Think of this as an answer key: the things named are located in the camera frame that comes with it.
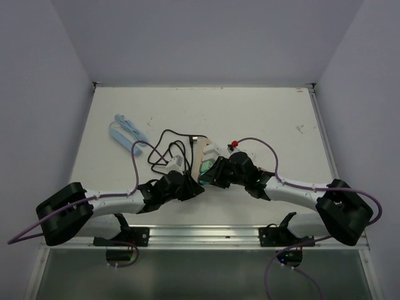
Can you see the green plug adapter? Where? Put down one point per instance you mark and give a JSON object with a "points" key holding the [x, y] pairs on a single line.
{"points": [[205, 166]]}

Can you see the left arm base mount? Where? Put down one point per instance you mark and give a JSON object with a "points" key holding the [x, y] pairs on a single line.
{"points": [[139, 236]]}

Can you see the white charger near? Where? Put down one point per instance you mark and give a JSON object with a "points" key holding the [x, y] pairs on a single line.
{"points": [[212, 156]]}

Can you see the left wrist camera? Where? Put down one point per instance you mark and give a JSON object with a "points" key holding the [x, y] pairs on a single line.
{"points": [[175, 164]]}

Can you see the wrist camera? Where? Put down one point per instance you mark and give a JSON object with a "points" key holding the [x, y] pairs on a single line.
{"points": [[175, 164], [232, 147]]}

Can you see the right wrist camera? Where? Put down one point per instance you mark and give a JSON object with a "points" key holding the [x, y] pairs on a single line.
{"points": [[232, 147]]}

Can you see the light blue power strip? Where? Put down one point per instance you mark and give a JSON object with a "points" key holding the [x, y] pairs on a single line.
{"points": [[123, 141]]}

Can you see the aluminium table edge rail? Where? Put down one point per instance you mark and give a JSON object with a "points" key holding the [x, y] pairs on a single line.
{"points": [[201, 262]]}

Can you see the beige power strip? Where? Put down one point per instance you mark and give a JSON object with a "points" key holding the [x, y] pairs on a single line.
{"points": [[199, 152]]}

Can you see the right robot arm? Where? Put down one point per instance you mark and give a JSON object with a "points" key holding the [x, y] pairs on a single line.
{"points": [[343, 213]]}

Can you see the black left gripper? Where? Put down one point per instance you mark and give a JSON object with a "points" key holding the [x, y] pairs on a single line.
{"points": [[190, 187]]}

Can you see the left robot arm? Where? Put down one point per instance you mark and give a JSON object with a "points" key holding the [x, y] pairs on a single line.
{"points": [[77, 212]]}

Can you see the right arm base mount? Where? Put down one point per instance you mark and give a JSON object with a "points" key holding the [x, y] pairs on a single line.
{"points": [[275, 236]]}

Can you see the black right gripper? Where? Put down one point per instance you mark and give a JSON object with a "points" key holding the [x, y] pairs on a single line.
{"points": [[216, 178]]}

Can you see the pink USB charger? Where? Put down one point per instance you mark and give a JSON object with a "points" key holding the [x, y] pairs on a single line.
{"points": [[265, 170]]}

